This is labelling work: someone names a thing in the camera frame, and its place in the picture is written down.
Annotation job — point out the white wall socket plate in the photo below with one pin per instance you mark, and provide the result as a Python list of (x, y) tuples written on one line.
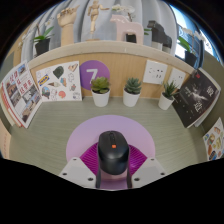
[(176, 78), (155, 72)]

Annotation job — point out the window with dark frame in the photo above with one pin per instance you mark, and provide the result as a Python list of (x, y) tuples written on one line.
[(183, 20)]

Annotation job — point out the black computer mouse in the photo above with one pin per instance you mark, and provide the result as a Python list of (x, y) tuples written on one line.
[(113, 156)]

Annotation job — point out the wooden mannequin figure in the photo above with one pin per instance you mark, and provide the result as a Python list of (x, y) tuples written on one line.
[(95, 15)]

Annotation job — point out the black horse figure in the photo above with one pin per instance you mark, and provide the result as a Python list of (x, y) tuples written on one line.
[(159, 33)]

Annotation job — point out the colourful sticker sheet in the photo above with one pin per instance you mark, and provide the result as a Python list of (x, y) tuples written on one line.
[(215, 140)]

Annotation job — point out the wooden desk back shelf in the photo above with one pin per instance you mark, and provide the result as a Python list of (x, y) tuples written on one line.
[(126, 63)]

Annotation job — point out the red-spined photo magazine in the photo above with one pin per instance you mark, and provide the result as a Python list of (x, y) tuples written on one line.
[(23, 93)]

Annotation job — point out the white orchid in black pot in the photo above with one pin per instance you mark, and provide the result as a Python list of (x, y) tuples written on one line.
[(190, 58), (42, 46)]

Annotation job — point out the white orchid flowers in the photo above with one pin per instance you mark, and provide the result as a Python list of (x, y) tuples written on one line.
[(121, 9)]

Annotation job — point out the grey curtain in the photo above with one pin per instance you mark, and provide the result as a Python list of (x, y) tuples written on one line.
[(148, 10)]

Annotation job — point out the grey-green divider panel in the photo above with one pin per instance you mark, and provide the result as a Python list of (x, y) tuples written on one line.
[(6, 68), (215, 71)]

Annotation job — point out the small potted succulent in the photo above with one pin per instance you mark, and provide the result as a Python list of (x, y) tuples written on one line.
[(100, 98), (165, 102), (131, 99)]

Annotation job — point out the white sticker sheet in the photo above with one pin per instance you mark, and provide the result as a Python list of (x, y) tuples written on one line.
[(59, 81)]

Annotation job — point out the pink horse figure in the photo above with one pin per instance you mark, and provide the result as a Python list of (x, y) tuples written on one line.
[(128, 28)]

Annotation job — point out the black cover book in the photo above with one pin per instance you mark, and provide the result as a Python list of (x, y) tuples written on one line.
[(195, 98)]

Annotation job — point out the round purple number sign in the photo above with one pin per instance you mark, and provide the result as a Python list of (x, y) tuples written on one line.
[(91, 73)]

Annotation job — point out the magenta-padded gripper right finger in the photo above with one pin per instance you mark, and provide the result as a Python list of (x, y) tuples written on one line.
[(148, 171)]

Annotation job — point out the purple mouse pad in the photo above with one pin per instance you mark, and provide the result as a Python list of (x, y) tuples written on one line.
[(86, 133)]

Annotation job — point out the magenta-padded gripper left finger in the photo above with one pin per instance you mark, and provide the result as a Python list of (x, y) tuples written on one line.
[(77, 171)]

